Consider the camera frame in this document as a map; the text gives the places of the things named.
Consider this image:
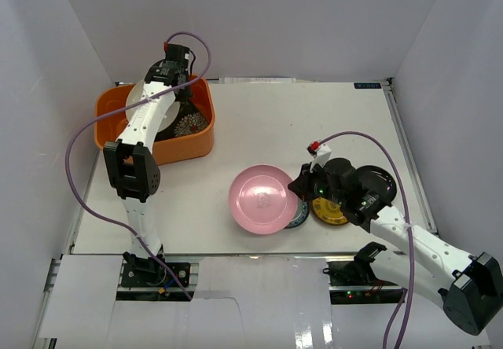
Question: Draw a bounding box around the pink round plate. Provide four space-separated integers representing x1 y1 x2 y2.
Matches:
228 164 299 235

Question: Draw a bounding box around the black floral square plate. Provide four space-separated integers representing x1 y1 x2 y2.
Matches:
155 101 209 141

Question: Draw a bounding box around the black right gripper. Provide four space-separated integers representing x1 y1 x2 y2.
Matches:
288 161 345 207

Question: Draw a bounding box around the aluminium table frame rail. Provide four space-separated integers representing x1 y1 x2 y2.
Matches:
382 77 438 235

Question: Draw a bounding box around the blue floral round plate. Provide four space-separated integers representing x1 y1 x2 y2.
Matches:
285 202 310 230

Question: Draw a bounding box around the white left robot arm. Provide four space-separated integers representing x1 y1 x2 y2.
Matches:
103 43 192 258

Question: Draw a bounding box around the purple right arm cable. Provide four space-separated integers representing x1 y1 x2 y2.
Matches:
320 130 417 349

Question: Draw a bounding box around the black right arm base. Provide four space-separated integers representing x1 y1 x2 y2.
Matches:
322 242 402 304

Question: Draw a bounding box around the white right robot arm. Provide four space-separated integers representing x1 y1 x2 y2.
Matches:
288 158 502 336

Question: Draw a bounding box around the cream round plate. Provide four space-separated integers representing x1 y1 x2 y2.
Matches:
126 81 181 133

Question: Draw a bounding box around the orange plastic bin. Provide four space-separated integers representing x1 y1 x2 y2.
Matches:
94 79 215 165

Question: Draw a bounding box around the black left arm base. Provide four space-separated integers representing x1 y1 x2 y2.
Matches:
116 252 191 302

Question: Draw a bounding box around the yellow patterned round plate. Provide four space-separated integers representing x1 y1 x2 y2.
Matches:
310 198 348 227

